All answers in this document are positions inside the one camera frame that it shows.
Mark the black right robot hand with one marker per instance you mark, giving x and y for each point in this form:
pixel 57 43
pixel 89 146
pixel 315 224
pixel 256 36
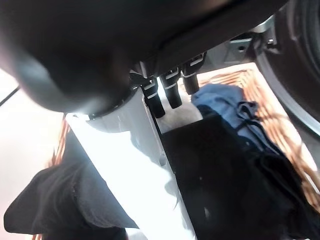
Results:
pixel 100 37

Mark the blue garment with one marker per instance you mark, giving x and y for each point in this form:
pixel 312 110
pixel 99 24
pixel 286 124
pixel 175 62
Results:
pixel 220 105

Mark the long dark navy garment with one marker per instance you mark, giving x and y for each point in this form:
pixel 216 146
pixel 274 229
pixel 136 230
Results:
pixel 212 175

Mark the grey front-load washing machine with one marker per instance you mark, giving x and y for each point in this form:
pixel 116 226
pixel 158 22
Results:
pixel 300 50

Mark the large rectangular wicker basket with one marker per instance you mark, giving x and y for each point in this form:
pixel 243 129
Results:
pixel 287 120

